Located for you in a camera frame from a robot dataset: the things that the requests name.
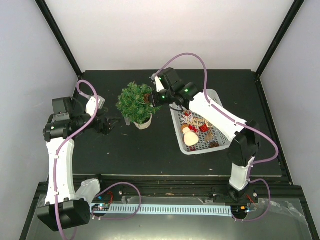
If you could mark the clear battery box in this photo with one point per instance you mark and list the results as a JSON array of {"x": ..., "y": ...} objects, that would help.
[{"x": 127, "y": 121}]

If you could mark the white tree pot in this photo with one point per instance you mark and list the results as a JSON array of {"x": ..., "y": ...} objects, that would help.
[{"x": 144, "y": 125}]

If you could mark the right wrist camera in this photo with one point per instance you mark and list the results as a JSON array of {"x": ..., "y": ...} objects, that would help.
[{"x": 167, "y": 79}]

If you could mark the black aluminium frame rail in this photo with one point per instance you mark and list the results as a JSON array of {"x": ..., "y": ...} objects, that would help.
[{"x": 214, "y": 188}]

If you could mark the white slotted cable duct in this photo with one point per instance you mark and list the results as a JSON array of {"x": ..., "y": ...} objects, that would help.
[{"x": 161, "y": 209}]

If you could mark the wooden merry christmas sign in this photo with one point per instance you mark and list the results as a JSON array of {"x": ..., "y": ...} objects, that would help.
[{"x": 198, "y": 122}]

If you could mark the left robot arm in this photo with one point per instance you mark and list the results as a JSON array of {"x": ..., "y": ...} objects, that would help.
[{"x": 64, "y": 207}]

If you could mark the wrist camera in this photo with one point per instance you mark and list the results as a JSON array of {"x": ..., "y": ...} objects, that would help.
[
  {"x": 167, "y": 79},
  {"x": 93, "y": 104}
]

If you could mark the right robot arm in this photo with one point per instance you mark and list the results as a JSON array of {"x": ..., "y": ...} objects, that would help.
[{"x": 244, "y": 144}]

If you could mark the small green christmas tree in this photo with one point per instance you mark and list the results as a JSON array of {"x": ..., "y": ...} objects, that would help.
[{"x": 131, "y": 103}]

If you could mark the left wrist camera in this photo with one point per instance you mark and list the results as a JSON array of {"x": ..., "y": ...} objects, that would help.
[{"x": 93, "y": 104}]

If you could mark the white plastic basket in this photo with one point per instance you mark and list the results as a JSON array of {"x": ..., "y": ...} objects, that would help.
[{"x": 202, "y": 147}]

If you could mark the brown pine cone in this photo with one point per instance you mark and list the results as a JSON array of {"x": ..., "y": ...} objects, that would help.
[
  {"x": 214, "y": 144},
  {"x": 147, "y": 98}
]

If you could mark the burlap sack ornament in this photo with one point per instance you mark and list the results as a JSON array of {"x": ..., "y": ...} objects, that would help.
[{"x": 209, "y": 137}]

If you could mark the silver red star ornament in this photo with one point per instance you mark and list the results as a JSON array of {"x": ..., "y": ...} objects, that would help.
[{"x": 187, "y": 119}]

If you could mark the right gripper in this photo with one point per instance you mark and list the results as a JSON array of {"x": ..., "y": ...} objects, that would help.
[{"x": 155, "y": 100}]

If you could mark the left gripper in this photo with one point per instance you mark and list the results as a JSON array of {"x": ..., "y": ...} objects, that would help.
[{"x": 104, "y": 128}]

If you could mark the white snowman ornament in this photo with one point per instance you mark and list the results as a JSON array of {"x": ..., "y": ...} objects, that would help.
[{"x": 190, "y": 137}]

